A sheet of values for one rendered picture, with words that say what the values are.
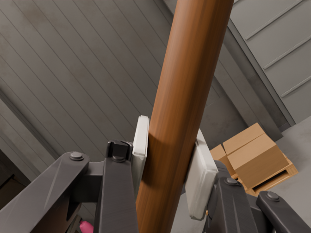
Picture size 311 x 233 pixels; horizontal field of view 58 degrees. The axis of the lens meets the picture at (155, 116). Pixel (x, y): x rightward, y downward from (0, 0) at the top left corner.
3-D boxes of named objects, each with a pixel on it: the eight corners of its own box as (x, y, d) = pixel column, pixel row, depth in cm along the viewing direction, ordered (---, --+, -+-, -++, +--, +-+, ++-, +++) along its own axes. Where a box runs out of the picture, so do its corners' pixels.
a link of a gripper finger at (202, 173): (204, 167, 14) (219, 171, 14) (190, 125, 20) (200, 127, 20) (189, 219, 14) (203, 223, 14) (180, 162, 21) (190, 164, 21)
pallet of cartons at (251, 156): (273, 144, 375) (257, 119, 365) (301, 171, 300) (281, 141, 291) (202, 188, 394) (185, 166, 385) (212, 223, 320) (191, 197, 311)
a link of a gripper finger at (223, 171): (221, 202, 12) (287, 217, 12) (204, 156, 17) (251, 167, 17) (212, 231, 13) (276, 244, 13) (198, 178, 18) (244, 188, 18)
